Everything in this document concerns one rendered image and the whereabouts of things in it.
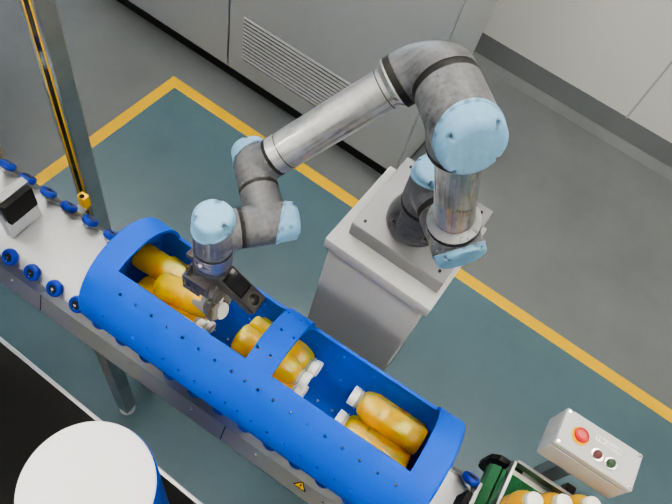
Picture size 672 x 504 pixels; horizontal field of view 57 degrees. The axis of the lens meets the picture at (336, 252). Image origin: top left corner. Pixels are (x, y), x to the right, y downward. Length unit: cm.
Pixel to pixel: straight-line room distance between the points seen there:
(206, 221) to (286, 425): 48
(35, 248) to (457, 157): 122
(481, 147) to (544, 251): 234
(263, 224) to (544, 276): 229
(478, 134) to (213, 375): 75
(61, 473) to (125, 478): 13
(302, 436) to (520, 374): 174
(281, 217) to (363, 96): 25
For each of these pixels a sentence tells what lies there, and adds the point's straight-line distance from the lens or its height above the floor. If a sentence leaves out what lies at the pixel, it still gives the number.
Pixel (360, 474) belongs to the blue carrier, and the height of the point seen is 118.
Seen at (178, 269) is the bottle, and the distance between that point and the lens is 152.
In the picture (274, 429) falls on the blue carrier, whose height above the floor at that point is 116.
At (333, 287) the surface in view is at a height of 94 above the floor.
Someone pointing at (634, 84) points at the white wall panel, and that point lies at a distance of 389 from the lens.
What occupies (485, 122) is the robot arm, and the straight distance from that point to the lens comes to 97.
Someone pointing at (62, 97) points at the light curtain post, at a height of 109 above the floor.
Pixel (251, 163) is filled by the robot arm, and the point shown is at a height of 155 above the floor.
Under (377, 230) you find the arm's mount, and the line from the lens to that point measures 155.
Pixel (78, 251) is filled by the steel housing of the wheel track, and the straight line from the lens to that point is 181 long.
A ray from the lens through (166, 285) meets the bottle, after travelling 145.
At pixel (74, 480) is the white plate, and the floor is 104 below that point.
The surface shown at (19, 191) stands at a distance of 177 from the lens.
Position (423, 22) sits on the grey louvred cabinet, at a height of 95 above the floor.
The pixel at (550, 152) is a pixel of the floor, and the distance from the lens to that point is 376.
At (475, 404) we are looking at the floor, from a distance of 279.
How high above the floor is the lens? 245
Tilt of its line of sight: 57 degrees down
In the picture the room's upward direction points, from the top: 19 degrees clockwise
